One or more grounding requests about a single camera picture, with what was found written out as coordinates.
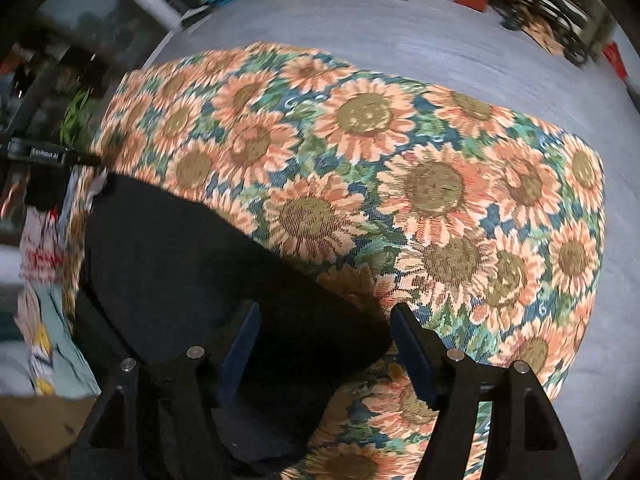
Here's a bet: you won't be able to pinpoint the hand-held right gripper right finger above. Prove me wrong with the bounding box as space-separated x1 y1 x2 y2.
391 302 584 480

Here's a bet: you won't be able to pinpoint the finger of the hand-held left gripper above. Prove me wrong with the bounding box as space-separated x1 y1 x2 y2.
63 148 104 167

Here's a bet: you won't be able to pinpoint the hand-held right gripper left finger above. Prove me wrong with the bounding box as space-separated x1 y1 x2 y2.
64 300 263 480

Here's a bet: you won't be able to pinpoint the black pants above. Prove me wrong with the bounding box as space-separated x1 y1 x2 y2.
75 172 396 478

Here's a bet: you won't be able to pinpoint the green plant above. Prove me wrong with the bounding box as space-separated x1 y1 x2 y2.
59 87 104 149

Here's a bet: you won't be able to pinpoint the cluttered shelf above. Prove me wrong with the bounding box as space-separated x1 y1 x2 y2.
0 44 81 137

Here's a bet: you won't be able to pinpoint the dark framed window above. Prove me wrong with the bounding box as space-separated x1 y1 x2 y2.
34 0 167 62

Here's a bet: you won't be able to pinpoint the teal printed blanket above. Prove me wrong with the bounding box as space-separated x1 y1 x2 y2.
14 170 103 397

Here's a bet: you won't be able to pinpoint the sunflower printed blanket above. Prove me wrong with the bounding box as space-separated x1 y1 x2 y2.
65 42 607 480

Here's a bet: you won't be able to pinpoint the flat cardboard box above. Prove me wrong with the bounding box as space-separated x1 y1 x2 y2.
0 393 99 467

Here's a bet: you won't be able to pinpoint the brown paper sheet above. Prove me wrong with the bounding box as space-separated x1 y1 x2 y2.
521 14 567 57

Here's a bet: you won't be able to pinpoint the small red flag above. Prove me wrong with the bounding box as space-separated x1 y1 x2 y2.
601 42 629 82

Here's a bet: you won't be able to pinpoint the black wheeled cart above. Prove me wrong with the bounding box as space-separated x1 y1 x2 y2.
495 0 617 67

